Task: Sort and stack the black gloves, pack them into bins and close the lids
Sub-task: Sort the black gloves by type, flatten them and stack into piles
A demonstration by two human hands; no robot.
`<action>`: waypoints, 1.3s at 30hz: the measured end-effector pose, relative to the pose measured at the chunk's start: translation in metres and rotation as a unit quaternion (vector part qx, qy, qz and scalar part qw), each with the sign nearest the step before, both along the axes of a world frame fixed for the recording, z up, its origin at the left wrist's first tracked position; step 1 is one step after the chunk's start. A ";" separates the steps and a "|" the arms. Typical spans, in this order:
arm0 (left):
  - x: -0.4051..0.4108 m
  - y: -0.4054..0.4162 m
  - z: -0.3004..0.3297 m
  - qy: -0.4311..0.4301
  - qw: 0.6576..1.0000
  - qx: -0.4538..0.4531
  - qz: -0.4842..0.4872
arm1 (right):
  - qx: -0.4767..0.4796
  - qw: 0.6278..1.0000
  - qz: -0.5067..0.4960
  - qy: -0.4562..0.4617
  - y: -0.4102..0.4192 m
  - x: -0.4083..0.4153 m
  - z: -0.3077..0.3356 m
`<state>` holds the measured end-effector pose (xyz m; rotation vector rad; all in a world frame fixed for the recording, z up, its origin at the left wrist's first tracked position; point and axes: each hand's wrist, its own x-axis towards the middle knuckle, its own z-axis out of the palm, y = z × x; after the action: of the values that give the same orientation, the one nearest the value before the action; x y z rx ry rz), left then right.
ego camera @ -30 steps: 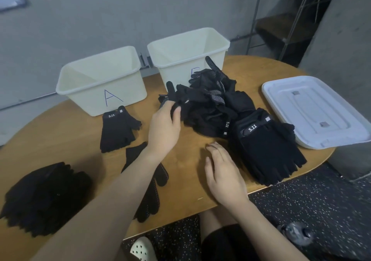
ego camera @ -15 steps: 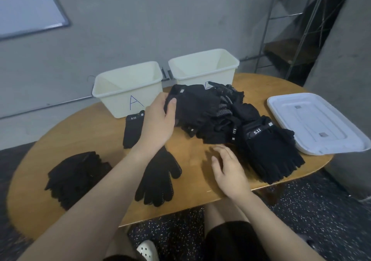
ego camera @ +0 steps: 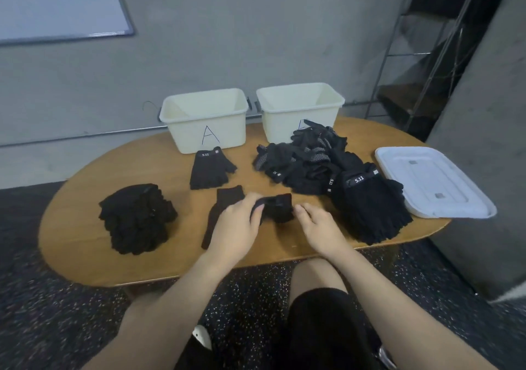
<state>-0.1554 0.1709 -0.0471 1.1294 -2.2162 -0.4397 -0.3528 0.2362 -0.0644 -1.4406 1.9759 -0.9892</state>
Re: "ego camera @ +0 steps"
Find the person's left forearm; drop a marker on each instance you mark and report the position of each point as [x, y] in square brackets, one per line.
[156, 320]

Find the metal rack frame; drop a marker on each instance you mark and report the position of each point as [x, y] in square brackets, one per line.
[427, 53]

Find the grey wall pipe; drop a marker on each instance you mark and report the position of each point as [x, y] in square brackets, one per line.
[82, 135]

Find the person's left white shoe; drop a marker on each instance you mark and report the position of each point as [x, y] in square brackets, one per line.
[202, 337]

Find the person's right hand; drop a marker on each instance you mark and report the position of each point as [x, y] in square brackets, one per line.
[322, 230]

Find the white plastic bin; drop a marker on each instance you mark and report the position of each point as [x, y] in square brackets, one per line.
[185, 135]
[283, 123]

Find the pile of black gloves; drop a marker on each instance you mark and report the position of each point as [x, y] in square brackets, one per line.
[125, 213]
[308, 160]

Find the stack of black gloves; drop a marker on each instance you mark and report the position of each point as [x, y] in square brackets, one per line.
[113, 213]

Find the person's right white shoe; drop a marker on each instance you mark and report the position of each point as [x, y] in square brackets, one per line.
[386, 357]

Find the white flat tray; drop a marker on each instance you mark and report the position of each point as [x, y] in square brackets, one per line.
[431, 181]

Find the whiteboard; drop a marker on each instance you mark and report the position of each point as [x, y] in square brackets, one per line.
[57, 4]

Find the person's black shorts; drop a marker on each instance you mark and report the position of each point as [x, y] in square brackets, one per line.
[325, 333]

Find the person's left hand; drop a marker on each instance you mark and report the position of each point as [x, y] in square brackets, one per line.
[234, 230]

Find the person's white shoe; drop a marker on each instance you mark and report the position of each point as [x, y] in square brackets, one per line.
[386, 357]
[202, 337]

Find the person's right forearm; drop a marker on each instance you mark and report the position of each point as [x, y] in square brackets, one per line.
[411, 316]

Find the person's left leg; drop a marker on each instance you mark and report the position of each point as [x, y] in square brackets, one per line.
[136, 312]

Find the black fingerless glove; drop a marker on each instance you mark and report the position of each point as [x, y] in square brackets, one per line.
[382, 226]
[374, 234]
[362, 213]
[380, 191]
[211, 170]
[393, 209]
[357, 193]
[349, 205]
[370, 201]

